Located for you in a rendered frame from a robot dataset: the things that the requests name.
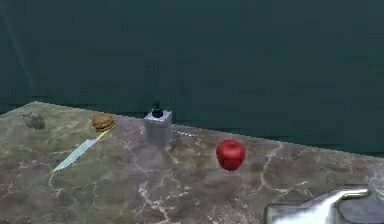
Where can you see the brown burger sandwich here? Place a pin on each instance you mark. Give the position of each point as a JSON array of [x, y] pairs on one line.
[[103, 122]]

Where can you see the thin silver utensil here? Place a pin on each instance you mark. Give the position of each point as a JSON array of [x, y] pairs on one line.
[[184, 133]]

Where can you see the grey square soap dispenser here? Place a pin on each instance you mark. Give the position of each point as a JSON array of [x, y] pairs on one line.
[[158, 130]]

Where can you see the red apple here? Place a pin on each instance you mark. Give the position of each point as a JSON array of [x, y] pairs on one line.
[[230, 154]]

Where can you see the grey lumpy sponge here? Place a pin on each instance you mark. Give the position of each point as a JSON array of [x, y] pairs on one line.
[[34, 121]]

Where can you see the steel sink basin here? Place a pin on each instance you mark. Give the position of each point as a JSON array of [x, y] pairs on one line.
[[358, 211]]

